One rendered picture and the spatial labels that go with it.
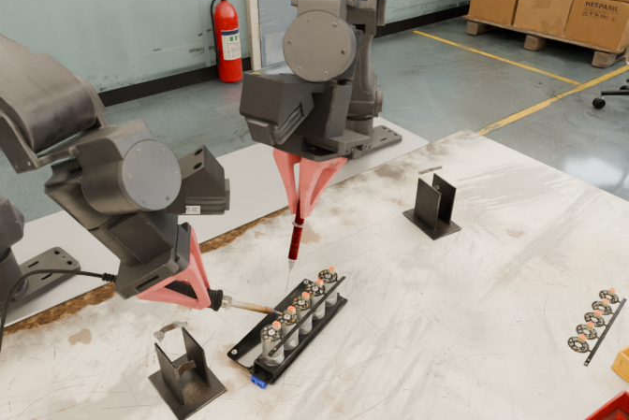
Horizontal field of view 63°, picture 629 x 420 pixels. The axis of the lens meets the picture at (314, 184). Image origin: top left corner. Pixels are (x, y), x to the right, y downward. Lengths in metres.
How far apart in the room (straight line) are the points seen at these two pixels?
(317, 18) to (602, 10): 3.68
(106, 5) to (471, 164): 2.46
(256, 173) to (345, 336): 0.42
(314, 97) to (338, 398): 0.34
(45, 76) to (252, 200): 0.50
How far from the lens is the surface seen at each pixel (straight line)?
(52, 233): 0.93
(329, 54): 0.44
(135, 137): 0.43
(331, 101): 0.49
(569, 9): 4.15
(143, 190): 0.43
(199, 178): 0.48
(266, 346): 0.61
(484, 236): 0.87
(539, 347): 0.73
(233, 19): 3.26
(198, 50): 3.41
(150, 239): 0.50
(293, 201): 0.56
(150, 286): 0.54
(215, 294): 0.59
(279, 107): 0.44
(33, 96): 0.48
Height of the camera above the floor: 1.27
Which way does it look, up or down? 33 degrees down
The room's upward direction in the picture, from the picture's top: straight up
